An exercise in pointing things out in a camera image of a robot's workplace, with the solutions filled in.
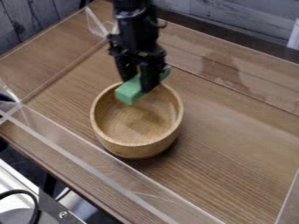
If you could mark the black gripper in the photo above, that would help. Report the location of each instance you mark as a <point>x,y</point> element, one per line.
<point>134,46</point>

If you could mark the grey metal base plate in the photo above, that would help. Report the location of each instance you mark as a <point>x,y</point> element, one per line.
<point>24,204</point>

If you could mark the clear acrylic front wall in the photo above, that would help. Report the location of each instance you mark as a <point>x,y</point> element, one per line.
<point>143,201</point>

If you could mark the clear acrylic corner bracket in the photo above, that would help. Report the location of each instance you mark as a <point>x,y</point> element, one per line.
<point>101,29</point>

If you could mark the brown wooden bowl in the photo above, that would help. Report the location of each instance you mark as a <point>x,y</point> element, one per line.
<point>141,130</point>

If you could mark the green rectangular block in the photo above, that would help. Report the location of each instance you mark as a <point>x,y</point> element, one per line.
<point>130,92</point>

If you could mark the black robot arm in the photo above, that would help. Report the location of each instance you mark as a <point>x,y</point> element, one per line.
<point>134,4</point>

